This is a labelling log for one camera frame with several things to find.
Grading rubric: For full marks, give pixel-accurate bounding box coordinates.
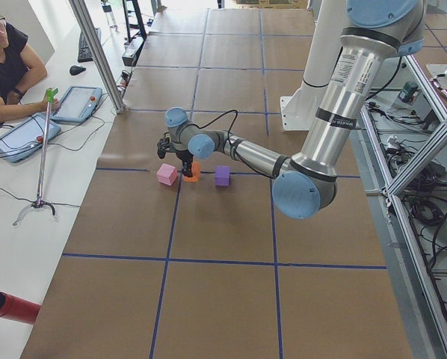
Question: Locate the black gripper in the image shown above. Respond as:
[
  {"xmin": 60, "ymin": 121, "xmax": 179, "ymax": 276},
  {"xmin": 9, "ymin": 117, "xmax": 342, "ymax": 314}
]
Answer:
[{"xmin": 172, "ymin": 143, "xmax": 194, "ymax": 177}]

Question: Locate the orange foam cube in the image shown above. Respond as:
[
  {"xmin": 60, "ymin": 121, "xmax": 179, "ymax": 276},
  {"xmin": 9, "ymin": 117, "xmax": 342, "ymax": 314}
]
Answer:
[{"xmin": 182, "ymin": 162, "xmax": 201, "ymax": 182}]

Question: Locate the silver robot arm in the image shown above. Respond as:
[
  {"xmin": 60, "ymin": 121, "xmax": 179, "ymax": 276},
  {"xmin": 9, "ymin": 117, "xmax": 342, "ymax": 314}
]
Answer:
[{"xmin": 157, "ymin": 1, "xmax": 426, "ymax": 219}]

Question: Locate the person's hand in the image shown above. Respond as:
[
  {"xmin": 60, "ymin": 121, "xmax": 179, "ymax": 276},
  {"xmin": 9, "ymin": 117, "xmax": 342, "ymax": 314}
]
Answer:
[{"xmin": 37, "ymin": 98, "xmax": 61, "ymax": 112}]

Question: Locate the pink foam cube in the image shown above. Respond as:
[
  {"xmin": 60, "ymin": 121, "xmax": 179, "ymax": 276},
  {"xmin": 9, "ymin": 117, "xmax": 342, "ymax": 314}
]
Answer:
[{"xmin": 156, "ymin": 163, "xmax": 178, "ymax": 186}]

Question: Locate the purple foam cube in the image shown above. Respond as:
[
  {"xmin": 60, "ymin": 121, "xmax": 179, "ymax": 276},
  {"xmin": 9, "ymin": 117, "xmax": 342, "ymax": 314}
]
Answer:
[{"xmin": 214, "ymin": 165, "xmax": 230, "ymax": 187}]

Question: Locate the brown paper table cover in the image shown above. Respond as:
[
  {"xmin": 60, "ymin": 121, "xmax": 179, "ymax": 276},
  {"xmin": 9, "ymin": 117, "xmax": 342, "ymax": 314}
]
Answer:
[{"xmin": 22, "ymin": 9, "xmax": 412, "ymax": 358}]

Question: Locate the far blue teach pendant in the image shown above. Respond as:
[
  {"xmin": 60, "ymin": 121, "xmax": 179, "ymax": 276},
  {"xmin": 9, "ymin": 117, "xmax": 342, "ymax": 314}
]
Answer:
[{"xmin": 51, "ymin": 85, "xmax": 102, "ymax": 123}]

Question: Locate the blue teach pendant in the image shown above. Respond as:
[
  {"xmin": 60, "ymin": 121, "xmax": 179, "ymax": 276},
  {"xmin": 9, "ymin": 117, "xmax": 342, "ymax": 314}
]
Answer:
[
  {"xmin": 51, "ymin": 85, "xmax": 102, "ymax": 123},
  {"xmin": 0, "ymin": 114, "xmax": 46, "ymax": 163}
]

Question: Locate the black computer mouse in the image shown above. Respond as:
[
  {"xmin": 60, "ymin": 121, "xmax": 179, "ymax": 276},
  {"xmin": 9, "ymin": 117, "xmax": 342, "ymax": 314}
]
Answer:
[{"xmin": 69, "ymin": 65, "xmax": 86, "ymax": 76}]

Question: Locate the black keyboard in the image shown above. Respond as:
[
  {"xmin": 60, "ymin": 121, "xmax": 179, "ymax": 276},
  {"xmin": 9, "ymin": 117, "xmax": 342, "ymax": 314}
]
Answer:
[{"xmin": 77, "ymin": 31, "xmax": 93, "ymax": 63}]

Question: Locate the green grabber tool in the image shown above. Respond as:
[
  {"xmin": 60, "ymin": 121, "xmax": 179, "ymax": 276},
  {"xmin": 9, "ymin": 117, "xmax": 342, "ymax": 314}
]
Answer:
[{"xmin": 12, "ymin": 88, "xmax": 58, "ymax": 227}]

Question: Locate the near blue teach pendant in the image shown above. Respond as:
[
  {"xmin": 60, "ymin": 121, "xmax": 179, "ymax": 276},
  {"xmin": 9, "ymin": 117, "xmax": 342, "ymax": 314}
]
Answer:
[{"xmin": 0, "ymin": 114, "xmax": 46, "ymax": 163}]

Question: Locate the person in black shirt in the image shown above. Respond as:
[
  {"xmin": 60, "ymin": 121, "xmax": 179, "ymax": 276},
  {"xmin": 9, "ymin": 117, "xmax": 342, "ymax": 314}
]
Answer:
[{"xmin": 0, "ymin": 16, "xmax": 47, "ymax": 127}]

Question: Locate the red bottle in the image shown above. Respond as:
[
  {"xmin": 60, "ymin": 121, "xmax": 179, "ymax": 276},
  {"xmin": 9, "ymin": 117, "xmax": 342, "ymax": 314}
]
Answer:
[{"xmin": 0, "ymin": 292, "xmax": 41, "ymax": 325}]

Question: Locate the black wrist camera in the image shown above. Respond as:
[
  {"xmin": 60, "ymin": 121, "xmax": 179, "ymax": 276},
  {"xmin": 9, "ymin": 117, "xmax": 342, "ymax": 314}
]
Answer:
[{"xmin": 157, "ymin": 137, "xmax": 173, "ymax": 159}]

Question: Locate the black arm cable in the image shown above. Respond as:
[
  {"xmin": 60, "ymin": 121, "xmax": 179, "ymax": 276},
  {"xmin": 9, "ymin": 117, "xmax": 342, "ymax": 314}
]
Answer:
[{"xmin": 195, "ymin": 108, "xmax": 277, "ymax": 179}]

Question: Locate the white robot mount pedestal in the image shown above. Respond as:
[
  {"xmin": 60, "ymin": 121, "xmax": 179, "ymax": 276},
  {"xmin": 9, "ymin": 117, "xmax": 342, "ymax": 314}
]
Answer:
[{"xmin": 280, "ymin": 0, "xmax": 348, "ymax": 131}]

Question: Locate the aluminium frame post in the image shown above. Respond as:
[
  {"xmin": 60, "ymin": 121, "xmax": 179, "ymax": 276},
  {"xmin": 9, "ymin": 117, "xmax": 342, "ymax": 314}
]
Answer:
[{"xmin": 68, "ymin": 0, "xmax": 126, "ymax": 114}]

